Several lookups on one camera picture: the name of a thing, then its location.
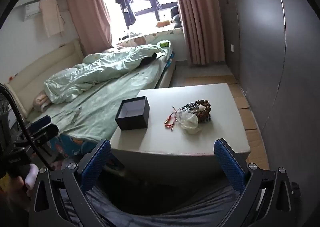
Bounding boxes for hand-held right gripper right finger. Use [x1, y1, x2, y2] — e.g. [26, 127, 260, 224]
[214, 138, 294, 227]

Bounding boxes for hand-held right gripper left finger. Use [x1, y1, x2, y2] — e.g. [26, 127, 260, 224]
[29, 138, 112, 227]

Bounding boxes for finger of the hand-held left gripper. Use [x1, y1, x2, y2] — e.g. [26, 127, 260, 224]
[17, 124, 59, 148]
[27, 115, 52, 130]

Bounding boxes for black jewelry box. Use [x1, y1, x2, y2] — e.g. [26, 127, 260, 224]
[115, 96, 150, 131]

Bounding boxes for person's left hand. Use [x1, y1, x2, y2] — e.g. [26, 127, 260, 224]
[0, 164, 38, 214]

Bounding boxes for pink pillow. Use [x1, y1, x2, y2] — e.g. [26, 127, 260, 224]
[32, 93, 52, 113]

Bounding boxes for cartoon printed sheet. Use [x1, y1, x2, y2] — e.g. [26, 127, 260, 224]
[50, 132, 100, 162]

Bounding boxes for eyeglasses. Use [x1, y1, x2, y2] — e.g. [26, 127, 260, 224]
[71, 108, 83, 124]

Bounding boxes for beige bed headboard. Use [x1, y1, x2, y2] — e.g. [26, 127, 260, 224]
[4, 40, 84, 117]

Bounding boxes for flat cardboard sheets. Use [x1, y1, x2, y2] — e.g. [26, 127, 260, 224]
[229, 82, 269, 167]

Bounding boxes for white low table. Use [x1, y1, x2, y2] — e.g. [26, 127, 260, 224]
[110, 83, 251, 187]

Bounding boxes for white translucent pouch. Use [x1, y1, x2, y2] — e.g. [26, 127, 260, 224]
[175, 109, 202, 135]

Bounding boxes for bed with green sheet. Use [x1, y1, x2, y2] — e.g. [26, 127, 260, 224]
[25, 40, 178, 147]

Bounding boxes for dark grey pants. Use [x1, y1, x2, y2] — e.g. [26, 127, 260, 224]
[60, 179, 250, 227]

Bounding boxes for light green duvet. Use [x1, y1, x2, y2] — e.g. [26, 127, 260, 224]
[44, 45, 167, 104]

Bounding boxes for beige hanging towel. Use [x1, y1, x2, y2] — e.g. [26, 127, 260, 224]
[39, 0, 63, 38]

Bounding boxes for white air conditioner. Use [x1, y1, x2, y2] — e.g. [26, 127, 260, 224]
[24, 0, 59, 21]

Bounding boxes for black cloth item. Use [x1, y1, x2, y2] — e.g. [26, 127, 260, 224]
[141, 53, 157, 65]

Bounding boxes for grey wardrobe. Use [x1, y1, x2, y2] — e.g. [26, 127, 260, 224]
[216, 0, 320, 167]

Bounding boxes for patterned window seat cushion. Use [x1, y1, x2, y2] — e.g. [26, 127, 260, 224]
[116, 27, 184, 48]

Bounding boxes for dark round pillow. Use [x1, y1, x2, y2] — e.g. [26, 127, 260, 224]
[170, 6, 181, 29]

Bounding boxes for black cable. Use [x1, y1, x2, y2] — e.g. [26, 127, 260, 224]
[0, 84, 54, 170]

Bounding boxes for brown wooden bead bracelet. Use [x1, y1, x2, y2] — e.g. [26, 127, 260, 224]
[194, 100, 212, 121]

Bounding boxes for red bead bracelet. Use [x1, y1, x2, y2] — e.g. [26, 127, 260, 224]
[164, 106, 179, 132]

